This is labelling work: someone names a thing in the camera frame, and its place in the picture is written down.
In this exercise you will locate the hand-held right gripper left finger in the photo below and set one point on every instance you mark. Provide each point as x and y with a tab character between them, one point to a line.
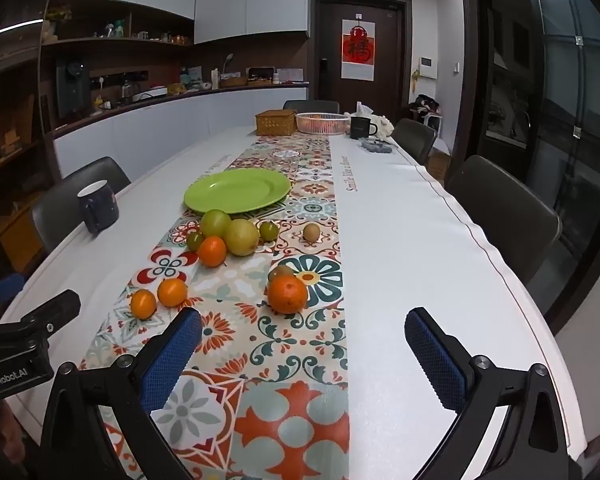
172	355

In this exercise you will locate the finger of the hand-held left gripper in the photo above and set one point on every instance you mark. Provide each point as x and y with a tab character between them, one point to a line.
50	310

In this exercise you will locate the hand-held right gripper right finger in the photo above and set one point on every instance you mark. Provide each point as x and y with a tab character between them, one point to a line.
432	355

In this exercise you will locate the orange mandarin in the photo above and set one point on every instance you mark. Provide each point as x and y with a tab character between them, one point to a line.
211	251
172	292
143	303

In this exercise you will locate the large yellow pear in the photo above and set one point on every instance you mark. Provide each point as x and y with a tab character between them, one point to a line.
241	236

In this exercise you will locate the brown kiwi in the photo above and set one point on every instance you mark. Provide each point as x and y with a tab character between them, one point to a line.
311	232
281	271

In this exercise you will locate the small green tomato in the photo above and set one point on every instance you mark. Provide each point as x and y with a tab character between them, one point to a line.
196	241
268	230

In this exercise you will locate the green plate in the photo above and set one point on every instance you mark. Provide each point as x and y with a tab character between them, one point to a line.
237	190

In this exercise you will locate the dark blue mug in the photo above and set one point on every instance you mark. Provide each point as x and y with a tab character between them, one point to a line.
97	207

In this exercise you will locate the patterned table runner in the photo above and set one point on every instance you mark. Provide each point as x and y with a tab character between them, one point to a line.
290	360

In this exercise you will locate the grey chair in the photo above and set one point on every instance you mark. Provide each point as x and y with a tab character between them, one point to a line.
415	137
75	195
505	210
310	106

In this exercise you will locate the large orange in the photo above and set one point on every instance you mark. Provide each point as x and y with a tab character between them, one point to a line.
287	295

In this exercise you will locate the green apple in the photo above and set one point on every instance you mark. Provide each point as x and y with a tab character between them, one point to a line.
215	221

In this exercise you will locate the wooden side rack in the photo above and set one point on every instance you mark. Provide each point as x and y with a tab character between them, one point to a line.
10	160

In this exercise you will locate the dark blue bumpy object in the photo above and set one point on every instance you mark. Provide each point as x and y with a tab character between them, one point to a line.
377	146

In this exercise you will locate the white lower cabinets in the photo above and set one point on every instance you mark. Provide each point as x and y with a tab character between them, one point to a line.
180	125

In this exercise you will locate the white cabinets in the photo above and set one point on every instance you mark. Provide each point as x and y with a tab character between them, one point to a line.
180	125
250	0

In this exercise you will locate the black mug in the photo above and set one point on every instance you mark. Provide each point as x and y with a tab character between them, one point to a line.
361	127

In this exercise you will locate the white appliance with red knob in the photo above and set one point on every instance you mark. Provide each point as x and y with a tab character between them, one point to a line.
152	92

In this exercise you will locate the dark bag on stool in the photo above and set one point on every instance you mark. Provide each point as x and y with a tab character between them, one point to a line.
425	105

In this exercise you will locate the white plastic basket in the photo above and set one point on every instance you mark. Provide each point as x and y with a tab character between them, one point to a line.
325	125

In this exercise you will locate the woven wicker box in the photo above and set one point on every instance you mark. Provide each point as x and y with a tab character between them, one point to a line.
275	122

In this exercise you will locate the hanging ornament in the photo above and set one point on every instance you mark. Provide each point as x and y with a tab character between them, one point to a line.
415	85

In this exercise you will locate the teal picture card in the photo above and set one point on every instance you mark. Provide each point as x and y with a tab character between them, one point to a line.
192	76

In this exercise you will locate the white bottle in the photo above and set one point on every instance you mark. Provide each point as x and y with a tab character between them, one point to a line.
214	79

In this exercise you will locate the woven counter tray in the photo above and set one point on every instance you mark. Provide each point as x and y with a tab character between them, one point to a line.
234	82

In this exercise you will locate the white intercom panel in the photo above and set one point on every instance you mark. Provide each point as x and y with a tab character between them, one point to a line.
428	67

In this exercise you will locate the black and white box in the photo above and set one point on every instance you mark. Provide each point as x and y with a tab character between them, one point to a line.
260	75

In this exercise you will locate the grey desk lamp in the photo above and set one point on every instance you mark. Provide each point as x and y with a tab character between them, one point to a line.
227	62

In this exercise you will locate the dark brown door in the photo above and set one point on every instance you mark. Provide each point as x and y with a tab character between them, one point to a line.
390	60

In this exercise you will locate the glass sliding door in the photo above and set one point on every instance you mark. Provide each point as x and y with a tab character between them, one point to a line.
570	85

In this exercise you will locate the white desk calendar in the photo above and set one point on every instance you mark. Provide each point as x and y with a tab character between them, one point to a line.
290	75

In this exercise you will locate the white upper cabinets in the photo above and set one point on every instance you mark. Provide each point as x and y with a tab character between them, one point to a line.
250	0

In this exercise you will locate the black wall appliance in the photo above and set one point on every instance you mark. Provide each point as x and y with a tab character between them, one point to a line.
72	87

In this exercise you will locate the wooden wall shelf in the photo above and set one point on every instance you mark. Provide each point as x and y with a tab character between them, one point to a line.
145	57

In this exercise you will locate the red wall poster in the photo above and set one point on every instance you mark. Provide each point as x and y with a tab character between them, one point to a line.
358	50

